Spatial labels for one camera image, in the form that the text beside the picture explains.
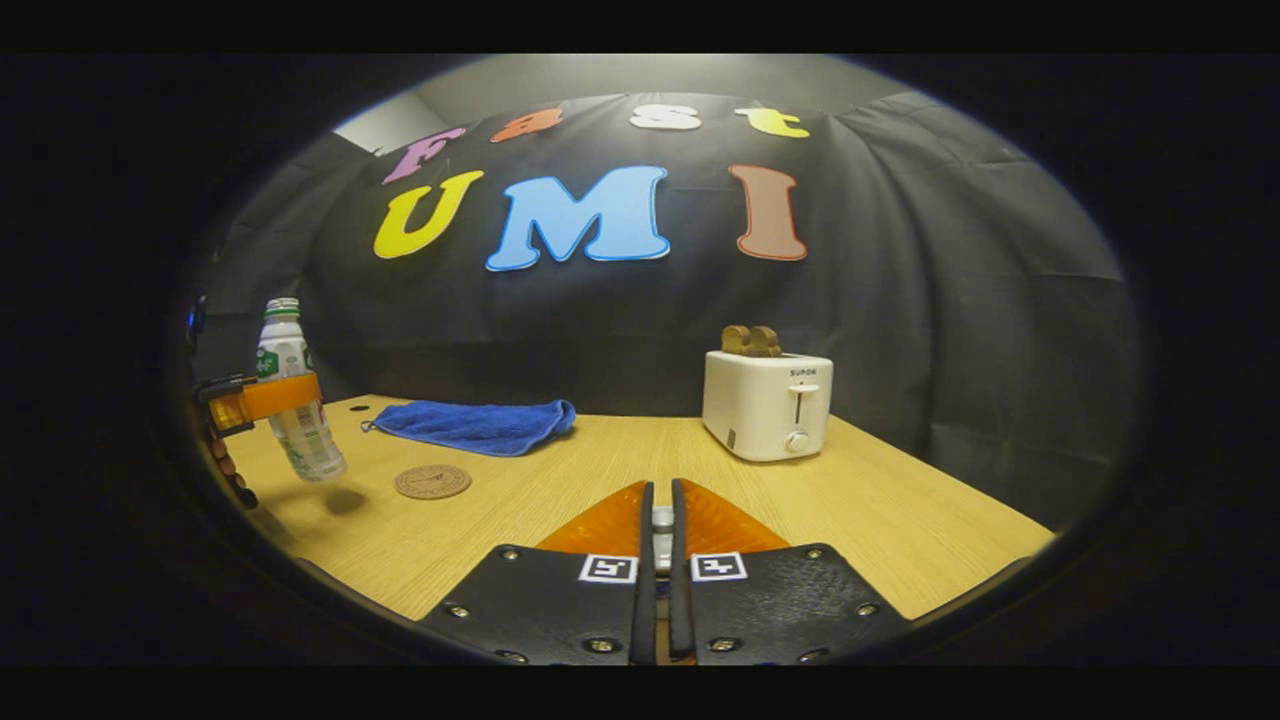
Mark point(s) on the white water bottle green label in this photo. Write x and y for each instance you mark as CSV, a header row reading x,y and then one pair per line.
x,y
310,450

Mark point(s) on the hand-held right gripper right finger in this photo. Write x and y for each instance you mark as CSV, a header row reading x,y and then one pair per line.
x,y
680,600

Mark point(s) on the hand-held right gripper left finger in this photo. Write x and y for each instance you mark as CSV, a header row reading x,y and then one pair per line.
x,y
645,600

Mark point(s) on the white toaster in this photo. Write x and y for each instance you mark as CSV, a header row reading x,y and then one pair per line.
x,y
765,405

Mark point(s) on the black backdrop cloth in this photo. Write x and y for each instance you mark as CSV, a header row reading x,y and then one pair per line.
x,y
900,300

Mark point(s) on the blue towel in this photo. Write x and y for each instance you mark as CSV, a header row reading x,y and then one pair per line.
x,y
480,425

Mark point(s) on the brown toast slice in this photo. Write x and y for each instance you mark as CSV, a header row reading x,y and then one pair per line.
x,y
737,341
768,342

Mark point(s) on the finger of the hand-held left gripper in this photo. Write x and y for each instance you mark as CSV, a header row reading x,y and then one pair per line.
x,y
280,396

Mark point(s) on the round cork coaster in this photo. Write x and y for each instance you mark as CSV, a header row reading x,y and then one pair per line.
x,y
432,482

